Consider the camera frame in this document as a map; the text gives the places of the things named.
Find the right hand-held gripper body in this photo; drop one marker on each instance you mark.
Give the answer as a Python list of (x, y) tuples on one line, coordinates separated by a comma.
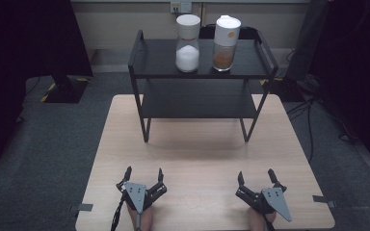
[(276, 200)]

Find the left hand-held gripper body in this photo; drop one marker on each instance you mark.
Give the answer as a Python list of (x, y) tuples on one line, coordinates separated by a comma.
[(136, 194)]

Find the black metal shelf rack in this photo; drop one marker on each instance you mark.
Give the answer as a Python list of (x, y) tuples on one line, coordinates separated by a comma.
[(205, 61)]

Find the salt shaker jar white lid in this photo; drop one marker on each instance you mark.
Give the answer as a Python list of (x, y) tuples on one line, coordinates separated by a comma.
[(188, 48)]

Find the brown spice jar white lid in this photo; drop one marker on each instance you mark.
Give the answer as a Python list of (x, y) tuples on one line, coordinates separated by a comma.
[(225, 41)]

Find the person's right hand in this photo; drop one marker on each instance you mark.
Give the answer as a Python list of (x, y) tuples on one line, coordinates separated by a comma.
[(257, 221)]

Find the person's left hand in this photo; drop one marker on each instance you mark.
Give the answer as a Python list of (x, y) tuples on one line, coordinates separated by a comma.
[(144, 221)]

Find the grey tape strip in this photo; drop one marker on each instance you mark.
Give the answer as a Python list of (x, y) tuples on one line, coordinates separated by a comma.
[(322, 199), (83, 207)]

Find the black floor stand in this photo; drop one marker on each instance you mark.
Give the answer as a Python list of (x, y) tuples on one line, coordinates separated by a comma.
[(289, 89), (64, 89)]

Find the dark curtain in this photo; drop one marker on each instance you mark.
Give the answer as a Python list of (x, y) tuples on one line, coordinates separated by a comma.
[(19, 48), (359, 64)]

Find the dark grey hanging cloth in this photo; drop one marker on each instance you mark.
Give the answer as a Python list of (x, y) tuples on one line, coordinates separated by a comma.
[(311, 38)]

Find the white wall socket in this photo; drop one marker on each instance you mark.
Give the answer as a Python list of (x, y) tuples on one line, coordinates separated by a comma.
[(180, 6)]

